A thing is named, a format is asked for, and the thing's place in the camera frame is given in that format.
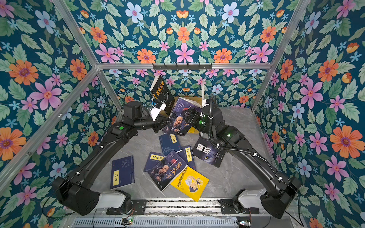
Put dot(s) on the yellow book on floor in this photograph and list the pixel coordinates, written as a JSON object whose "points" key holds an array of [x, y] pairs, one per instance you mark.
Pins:
{"points": [[191, 183]]}

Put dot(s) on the white wooden book shelf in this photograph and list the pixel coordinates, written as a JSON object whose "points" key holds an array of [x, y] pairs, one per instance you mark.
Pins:
{"points": [[196, 99]]}

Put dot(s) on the navy book upper centre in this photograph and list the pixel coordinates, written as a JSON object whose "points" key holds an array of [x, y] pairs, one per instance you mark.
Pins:
{"points": [[169, 143]]}

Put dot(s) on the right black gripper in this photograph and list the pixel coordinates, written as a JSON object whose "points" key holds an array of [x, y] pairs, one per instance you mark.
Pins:
{"points": [[192, 118]]}

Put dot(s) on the navy book middle right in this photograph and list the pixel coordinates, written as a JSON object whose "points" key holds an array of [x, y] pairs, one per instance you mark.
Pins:
{"points": [[187, 155]]}

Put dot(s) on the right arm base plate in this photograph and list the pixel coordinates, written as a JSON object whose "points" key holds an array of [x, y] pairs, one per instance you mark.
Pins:
{"points": [[228, 206]]}

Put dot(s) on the black book gold title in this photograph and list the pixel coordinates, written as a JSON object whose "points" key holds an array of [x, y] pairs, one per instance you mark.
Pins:
{"points": [[161, 95]]}

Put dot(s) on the dark wolf cover book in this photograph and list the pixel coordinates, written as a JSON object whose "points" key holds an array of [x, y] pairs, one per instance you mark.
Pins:
{"points": [[205, 151]]}

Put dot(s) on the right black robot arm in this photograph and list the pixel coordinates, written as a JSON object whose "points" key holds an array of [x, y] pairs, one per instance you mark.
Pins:
{"points": [[279, 190]]}

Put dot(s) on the navy book lower left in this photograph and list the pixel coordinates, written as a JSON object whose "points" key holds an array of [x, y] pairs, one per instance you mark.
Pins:
{"points": [[152, 160]]}

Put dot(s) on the black wall hook rail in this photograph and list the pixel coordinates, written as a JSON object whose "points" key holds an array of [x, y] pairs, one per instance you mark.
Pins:
{"points": [[175, 66]]}

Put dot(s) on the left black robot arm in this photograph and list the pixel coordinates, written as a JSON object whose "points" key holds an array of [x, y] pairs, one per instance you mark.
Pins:
{"points": [[74, 191]]}

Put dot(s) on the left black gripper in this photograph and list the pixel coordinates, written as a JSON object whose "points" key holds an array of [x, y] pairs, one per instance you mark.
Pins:
{"points": [[158, 121]]}

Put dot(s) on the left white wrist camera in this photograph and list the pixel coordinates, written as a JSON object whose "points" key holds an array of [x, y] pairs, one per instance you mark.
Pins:
{"points": [[156, 109]]}

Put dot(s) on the aluminium front rail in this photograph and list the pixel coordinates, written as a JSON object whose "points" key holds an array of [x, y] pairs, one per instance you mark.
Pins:
{"points": [[185, 213]]}

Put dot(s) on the navy book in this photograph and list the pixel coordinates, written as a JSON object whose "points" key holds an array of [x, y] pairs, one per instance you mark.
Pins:
{"points": [[152, 160], [169, 143], [187, 155], [122, 172]]}

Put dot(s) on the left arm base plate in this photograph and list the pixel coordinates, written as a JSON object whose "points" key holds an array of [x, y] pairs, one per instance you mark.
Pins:
{"points": [[129, 208]]}

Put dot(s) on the purple old man book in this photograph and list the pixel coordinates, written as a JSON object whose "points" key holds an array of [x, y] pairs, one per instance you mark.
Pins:
{"points": [[181, 116], [167, 170]]}

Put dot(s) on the navy book far left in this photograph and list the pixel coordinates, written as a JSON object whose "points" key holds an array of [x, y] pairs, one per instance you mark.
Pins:
{"points": [[122, 172]]}

